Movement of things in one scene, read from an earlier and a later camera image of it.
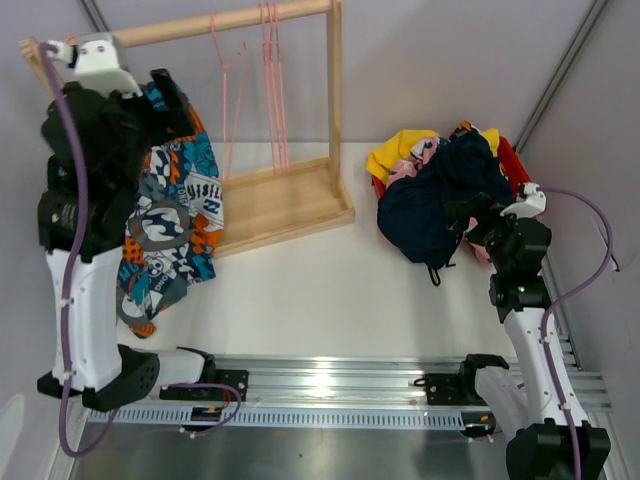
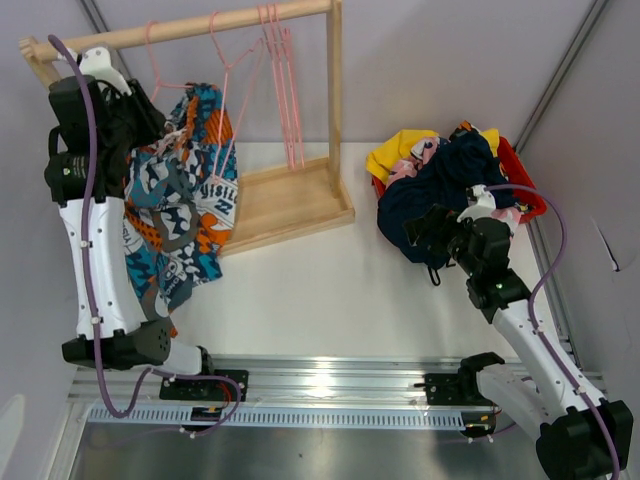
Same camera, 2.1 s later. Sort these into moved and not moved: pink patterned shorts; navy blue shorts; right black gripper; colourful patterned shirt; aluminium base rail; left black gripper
Moved: colourful patterned shirt; right black gripper; left black gripper
Not moved: pink patterned shorts; aluminium base rail; navy blue shorts
